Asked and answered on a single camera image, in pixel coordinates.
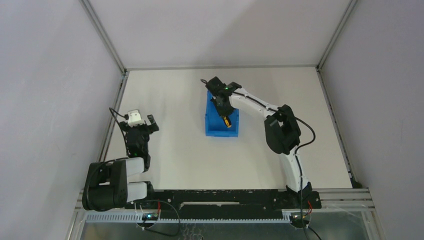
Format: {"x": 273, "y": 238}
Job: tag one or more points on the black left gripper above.
{"x": 138, "y": 128}

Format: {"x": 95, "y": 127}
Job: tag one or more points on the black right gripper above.
{"x": 222, "y": 112}

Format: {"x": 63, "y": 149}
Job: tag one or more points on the yellow black handled screwdriver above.
{"x": 227, "y": 121}

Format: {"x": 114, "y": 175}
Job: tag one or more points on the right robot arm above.
{"x": 285, "y": 134}

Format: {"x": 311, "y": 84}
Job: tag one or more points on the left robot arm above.
{"x": 107, "y": 184}

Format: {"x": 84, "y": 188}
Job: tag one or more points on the blue plastic bin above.
{"x": 214, "y": 124}

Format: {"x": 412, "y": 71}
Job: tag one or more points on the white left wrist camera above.
{"x": 135, "y": 118}

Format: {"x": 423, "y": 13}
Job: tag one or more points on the black mounting rail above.
{"x": 226, "y": 204}

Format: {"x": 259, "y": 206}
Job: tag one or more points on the left controller board with cables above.
{"x": 156, "y": 217}

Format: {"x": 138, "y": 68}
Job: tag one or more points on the controller board with cables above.
{"x": 302, "y": 221}
{"x": 156, "y": 217}

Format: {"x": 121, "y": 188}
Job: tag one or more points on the grey slotted cable duct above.
{"x": 132, "y": 217}

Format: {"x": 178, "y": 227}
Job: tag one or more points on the right controller board with cables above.
{"x": 302, "y": 221}

